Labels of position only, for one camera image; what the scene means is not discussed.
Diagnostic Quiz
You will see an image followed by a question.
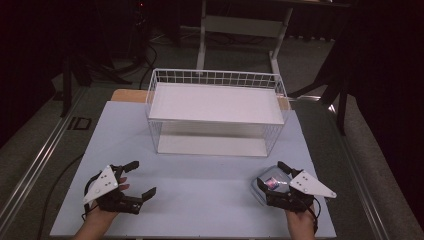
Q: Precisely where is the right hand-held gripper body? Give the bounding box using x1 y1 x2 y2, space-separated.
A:
265 169 338 213

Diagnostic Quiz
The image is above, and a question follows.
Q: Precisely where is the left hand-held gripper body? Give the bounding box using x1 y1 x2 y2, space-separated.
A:
83 164 144 215

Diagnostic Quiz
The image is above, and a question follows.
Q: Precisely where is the clear plastic food container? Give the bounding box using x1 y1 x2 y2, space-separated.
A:
250 165 295 205

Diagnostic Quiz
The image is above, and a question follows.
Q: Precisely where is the pink packet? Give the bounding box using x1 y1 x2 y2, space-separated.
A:
264 177 280 191

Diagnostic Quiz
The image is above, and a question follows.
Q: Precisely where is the person's left hand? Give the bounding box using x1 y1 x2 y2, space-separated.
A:
85 176 131 224

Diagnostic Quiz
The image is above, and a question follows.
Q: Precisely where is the person's right hand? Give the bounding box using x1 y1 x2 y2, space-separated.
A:
285 206 318 233

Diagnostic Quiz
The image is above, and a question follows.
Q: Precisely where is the black floor plate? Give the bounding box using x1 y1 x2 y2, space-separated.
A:
67 116 93 131

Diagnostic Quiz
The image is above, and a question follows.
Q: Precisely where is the black metal stand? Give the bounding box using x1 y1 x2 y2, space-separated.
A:
59 49 133 118
287 33 350 136

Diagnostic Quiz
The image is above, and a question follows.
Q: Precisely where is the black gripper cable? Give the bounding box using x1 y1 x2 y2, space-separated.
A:
308 196 323 234
81 172 102 222

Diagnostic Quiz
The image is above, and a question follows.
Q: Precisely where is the metal floor rail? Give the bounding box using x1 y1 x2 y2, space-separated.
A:
328 103 392 240
0 85 88 229

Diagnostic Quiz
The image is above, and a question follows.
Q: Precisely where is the white wire shelf rack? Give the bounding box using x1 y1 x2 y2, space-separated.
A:
145 67 291 158

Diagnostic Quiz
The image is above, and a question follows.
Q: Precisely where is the black looped floor cable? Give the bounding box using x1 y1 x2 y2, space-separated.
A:
113 41 159 90

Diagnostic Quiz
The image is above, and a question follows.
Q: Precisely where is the white metal table frame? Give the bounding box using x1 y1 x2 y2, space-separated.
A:
195 0 353 76

